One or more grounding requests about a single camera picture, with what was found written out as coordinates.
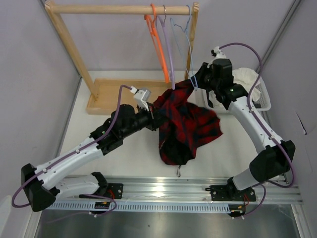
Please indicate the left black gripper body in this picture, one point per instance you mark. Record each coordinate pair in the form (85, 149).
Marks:
(144, 118)

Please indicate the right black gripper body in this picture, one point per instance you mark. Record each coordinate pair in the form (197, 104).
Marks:
(205, 80)

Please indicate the red black plaid skirt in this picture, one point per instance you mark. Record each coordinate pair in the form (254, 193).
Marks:
(187, 128)

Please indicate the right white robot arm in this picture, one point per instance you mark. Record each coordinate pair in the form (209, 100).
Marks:
(274, 154)

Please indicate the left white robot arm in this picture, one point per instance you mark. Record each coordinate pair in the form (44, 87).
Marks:
(46, 183)

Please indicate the lilac plastic hanger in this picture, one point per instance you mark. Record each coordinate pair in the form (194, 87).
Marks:
(168, 47)

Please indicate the orange plastic hanger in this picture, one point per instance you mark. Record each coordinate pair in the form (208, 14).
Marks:
(151, 23)

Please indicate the white plastic basket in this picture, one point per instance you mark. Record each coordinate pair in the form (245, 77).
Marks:
(262, 104)

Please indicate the white crumpled cloth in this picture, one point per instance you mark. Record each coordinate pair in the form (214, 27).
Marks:
(243, 76)

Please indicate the wooden clothes rack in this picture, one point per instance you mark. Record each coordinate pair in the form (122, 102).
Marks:
(110, 45)

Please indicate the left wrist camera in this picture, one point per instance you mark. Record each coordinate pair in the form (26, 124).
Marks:
(141, 97)

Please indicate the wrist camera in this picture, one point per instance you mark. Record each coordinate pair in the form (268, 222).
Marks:
(217, 53)
(141, 97)

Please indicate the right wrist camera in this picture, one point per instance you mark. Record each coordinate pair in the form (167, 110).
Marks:
(217, 53)

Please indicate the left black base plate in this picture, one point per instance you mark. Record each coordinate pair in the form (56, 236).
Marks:
(114, 191)

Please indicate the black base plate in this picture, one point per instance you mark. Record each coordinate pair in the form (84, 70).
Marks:
(114, 191)
(230, 193)

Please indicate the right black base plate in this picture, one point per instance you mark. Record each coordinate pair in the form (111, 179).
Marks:
(230, 193)

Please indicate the slotted cable duct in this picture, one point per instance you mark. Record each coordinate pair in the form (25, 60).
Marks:
(142, 207)

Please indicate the aluminium mounting rail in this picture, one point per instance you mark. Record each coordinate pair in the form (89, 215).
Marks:
(191, 190)

